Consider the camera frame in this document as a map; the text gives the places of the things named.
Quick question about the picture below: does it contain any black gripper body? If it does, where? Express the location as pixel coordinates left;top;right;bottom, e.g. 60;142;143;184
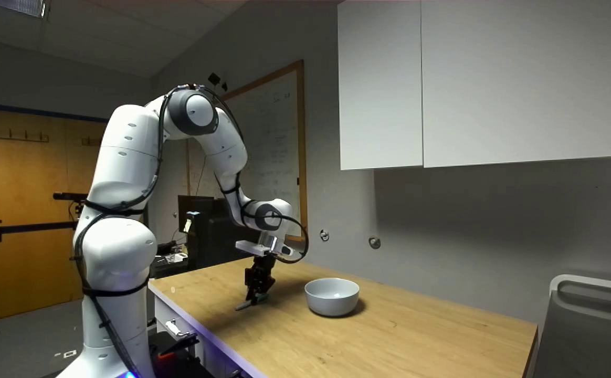
243;251;279;292

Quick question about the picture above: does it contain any grey bowl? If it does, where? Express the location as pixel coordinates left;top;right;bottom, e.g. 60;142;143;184
303;275;361;319

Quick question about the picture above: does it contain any black coffee machine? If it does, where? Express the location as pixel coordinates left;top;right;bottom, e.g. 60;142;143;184
176;192;250;268

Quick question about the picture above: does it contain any black and red device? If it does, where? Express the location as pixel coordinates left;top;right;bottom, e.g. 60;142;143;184
147;330;205;378

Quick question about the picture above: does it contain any wood framed whiteboard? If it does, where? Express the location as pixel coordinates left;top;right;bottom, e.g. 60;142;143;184
185;58;312;248

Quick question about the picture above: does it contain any narrow white cabinet door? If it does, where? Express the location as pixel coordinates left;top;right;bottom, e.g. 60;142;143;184
336;0;427;171

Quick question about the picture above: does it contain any orange wooden door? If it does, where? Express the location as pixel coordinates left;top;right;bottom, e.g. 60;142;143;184
0;105;108;326

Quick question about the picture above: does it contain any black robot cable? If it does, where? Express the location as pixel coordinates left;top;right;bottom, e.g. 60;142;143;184
72;81;312;378

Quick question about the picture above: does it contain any black wall mounted camera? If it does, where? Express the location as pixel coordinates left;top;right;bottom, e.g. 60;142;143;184
206;69;232;92

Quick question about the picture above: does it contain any white wall cabinet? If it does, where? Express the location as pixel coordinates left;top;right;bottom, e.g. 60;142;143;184
420;0;611;169

